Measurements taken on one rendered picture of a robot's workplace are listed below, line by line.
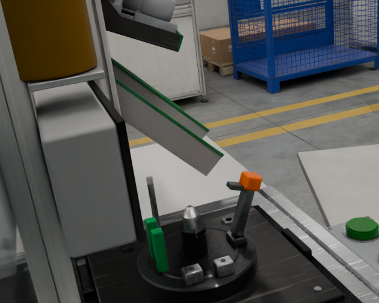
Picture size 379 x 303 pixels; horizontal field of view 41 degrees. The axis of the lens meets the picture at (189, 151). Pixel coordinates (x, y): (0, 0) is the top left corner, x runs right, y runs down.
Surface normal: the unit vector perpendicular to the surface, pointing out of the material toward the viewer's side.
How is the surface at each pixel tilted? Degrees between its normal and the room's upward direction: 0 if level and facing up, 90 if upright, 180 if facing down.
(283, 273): 0
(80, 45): 90
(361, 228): 0
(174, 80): 90
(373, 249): 0
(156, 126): 90
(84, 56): 90
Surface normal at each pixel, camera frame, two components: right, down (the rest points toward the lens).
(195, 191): -0.12, -0.93
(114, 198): 0.31, 0.31
